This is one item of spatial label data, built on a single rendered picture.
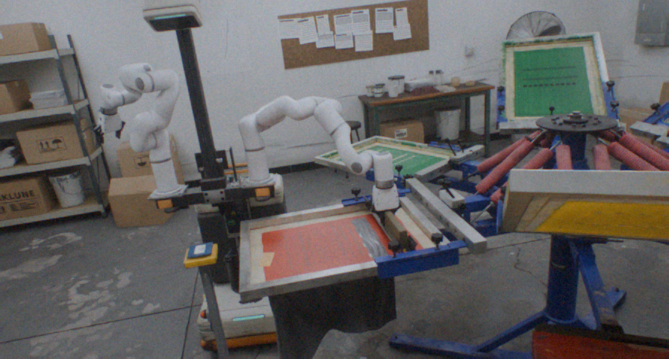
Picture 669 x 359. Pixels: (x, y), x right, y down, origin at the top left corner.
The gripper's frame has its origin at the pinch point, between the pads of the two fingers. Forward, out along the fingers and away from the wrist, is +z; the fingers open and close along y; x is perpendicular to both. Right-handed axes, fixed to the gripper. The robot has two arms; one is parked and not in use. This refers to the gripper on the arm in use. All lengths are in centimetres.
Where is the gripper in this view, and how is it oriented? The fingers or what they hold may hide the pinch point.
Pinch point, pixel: (387, 219)
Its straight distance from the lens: 185.2
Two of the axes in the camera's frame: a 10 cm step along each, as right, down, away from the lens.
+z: 1.1, 9.4, 3.2
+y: -9.8, 1.6, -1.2
